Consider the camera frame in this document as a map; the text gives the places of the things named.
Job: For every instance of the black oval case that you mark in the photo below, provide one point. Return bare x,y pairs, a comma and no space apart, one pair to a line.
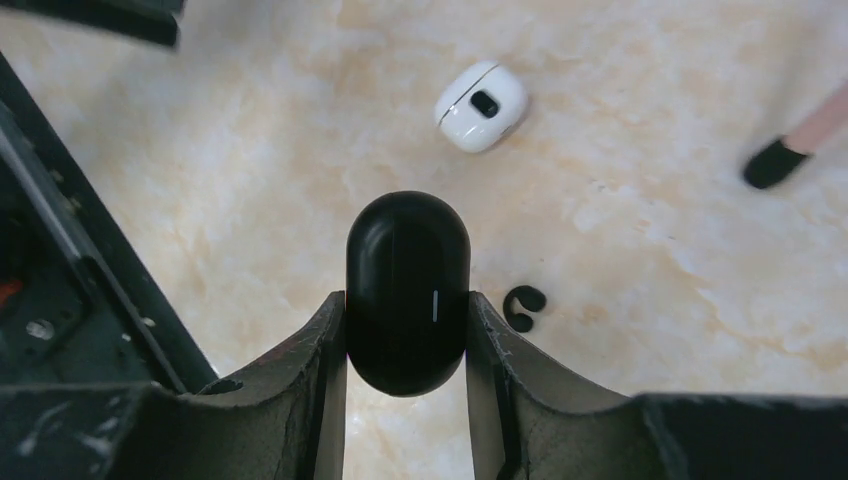
407,293

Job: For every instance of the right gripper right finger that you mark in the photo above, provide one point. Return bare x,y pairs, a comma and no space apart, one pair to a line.
532,418

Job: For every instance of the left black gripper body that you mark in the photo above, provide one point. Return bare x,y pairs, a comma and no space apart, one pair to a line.
77,304

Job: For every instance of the pink music stand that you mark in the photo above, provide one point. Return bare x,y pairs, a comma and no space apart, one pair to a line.
778,160

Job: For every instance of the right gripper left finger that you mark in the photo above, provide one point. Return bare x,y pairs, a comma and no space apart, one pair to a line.
280,417

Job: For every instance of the small black earbud tip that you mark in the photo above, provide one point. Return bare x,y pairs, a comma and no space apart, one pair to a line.
517,305

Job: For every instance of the white earbud charging case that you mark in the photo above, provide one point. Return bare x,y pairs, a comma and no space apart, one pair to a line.
481,106

